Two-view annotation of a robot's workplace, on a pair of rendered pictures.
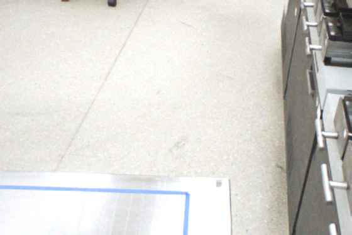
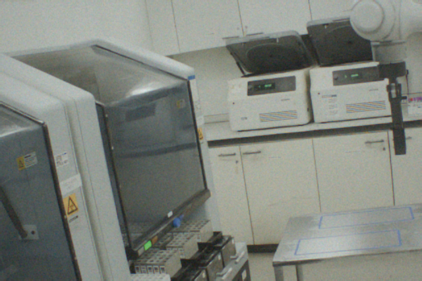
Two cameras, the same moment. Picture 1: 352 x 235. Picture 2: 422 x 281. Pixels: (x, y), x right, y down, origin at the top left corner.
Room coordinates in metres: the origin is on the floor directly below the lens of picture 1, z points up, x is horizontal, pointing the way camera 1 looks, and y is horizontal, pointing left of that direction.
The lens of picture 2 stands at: (2.19, 0.34, 1.50)
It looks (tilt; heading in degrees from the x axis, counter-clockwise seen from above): 10 degrees down; 198
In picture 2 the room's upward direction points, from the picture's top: 9 degrees counter-clockwise
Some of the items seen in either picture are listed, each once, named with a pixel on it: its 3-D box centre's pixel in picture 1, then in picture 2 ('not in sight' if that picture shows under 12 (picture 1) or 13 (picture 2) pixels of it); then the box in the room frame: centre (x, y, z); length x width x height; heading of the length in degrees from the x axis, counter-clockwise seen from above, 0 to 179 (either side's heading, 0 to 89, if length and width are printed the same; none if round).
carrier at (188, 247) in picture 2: not in sight; (188, 247); (0.48, -0.35, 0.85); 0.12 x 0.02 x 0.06; 175
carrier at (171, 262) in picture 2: not in sight; (170, 265); (0.63, -0.36, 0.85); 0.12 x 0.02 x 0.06; 176
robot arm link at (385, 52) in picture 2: not in sight; (389, 51); (0.74, 0.38, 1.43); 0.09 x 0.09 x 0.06
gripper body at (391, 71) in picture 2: not in sight; (393, 80); (0.74, 0.38, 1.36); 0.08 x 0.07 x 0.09; 176
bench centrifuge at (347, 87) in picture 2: not in sight; (352, 64); (-1.79, 0.19, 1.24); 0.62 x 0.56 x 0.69; 176
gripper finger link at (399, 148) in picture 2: not in sight; (399, 141); (0.76, 0.38, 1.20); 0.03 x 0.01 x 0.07; 86
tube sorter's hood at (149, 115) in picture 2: not in sight; (93, 136); (0.54, -0.59, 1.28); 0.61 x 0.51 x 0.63; 176
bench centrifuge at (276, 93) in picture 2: not in sight; (273, 78); (-1.83, -0.39, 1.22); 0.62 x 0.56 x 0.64; 174
